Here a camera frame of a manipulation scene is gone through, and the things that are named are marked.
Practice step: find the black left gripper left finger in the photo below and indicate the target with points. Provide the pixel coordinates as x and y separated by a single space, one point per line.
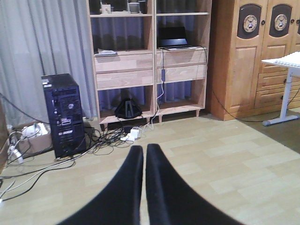
119 202

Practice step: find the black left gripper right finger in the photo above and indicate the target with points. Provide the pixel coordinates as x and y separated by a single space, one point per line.
171 201

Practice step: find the white power adapter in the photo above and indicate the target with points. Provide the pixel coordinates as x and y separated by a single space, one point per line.
131 134

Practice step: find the black router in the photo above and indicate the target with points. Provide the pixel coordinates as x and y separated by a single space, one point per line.
128 109

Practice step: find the cardboard box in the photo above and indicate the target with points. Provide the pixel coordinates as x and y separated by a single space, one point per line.
32 140

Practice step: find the black computer tower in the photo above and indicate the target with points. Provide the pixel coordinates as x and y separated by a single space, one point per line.
63 103

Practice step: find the wooden shelf unit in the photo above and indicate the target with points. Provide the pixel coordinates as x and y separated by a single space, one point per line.
161 82

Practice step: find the silver laptop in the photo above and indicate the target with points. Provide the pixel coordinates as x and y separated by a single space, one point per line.
173 38

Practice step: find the wooden wardrobe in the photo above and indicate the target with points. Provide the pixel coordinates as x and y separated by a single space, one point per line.
243 34

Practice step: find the grey curtain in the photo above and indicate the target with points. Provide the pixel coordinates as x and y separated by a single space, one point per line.
37 38

